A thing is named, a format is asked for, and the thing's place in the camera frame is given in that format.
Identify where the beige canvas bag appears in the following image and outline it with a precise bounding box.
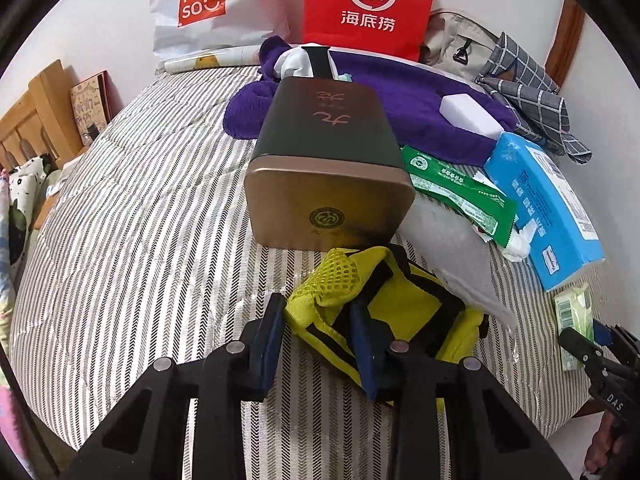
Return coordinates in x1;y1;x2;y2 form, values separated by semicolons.
420;9;501;68

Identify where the white glove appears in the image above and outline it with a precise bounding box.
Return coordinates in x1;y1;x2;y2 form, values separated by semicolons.
277;42;321;81

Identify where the colourful printed blanket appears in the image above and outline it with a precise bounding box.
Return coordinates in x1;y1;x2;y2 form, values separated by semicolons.
0;170;31;346

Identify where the green wet wipe packet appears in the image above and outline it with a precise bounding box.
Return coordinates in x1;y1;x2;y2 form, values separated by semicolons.
401;145;519;247

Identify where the grey checked cloth pink star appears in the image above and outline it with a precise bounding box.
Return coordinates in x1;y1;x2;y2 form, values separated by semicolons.
475;74;592;166

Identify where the blue tissue pack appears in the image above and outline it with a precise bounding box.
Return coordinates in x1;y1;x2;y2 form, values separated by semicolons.
482;131;606;293

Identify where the duck print rolled sheet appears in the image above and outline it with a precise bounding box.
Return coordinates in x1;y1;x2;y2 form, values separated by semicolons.
159;42;266;75

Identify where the red paper bag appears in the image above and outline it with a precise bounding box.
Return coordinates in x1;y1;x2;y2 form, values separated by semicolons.
301;0;441;63

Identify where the white plastic shopping bag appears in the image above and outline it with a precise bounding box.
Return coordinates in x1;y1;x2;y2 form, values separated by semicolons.
150;0;301;63

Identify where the light green packet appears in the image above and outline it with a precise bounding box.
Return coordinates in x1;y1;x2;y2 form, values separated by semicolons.
554;282;597;372

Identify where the person's right hand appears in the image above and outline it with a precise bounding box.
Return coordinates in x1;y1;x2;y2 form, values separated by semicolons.
585;410;623;476

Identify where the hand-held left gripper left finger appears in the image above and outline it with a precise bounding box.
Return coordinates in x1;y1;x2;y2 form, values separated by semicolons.
65;292;286;480

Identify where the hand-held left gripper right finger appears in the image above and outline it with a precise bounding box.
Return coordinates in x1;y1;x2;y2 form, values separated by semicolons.
349;304;576;480

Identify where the yellow mesh pouch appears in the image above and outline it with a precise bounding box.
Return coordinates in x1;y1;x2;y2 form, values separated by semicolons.
283;245;490;401

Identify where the patterned hardcover book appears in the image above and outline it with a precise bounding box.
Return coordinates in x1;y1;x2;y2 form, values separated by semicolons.
70;72;113;147

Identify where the white sponge block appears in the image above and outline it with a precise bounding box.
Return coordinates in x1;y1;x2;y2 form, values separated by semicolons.
439;94;502;139

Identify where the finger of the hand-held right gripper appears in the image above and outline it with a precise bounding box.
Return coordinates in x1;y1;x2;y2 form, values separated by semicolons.
558;327;603;368
592;321;631;356

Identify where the brown wooden door frame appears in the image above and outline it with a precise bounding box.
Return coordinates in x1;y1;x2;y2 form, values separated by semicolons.
545;0;586;91

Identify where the grey checked cloth bag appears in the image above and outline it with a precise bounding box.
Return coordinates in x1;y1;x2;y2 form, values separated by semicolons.
480;31;560;93

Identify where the purple towel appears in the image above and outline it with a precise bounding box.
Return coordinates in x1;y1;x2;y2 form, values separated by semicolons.
223;36;518;167

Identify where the wooden headboard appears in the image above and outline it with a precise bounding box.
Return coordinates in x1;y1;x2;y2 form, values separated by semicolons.
0;59;83;171

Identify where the dark green tin box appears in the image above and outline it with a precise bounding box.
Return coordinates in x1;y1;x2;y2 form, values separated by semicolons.
245;77;416;251

